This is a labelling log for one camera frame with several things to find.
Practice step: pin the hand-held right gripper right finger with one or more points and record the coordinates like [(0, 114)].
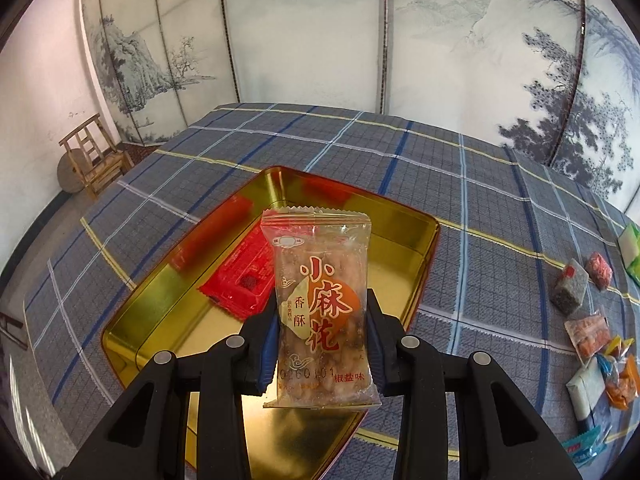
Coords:
[(374, 355)]

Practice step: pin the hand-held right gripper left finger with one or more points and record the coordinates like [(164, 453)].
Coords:
[(267, 352)]

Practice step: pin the gold tin box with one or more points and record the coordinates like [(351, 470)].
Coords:
[(210, 325)]

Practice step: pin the clear snack packet red print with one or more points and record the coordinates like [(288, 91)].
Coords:
[(320, 280)]

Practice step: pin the grey cube snack red label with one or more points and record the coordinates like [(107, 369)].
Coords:
[(567, 292)]

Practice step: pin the white snack packet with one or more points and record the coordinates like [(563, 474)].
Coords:
[(585, 392)]

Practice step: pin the clear orange snack packet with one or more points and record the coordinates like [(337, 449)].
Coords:
[(587, 335)]

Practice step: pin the grey plaid cloth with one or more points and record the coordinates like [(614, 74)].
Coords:
[(350, 140)]

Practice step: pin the light blue snack packet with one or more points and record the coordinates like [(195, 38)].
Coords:
[(582, 452)]

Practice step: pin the pink red snack packet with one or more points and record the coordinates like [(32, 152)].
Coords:
[(600, 269)]

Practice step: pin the yellow snack packet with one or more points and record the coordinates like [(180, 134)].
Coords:
[(619, 346)]

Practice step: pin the light wooden chair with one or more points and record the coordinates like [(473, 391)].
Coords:
[(100, 160)]

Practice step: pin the grey round disc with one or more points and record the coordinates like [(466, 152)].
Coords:
[(67, 175)]

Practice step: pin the green tissue pack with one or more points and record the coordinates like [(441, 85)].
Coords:
[(631, 247)]

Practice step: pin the painted landscape folding screen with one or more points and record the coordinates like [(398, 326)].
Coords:
[(310, 35)]

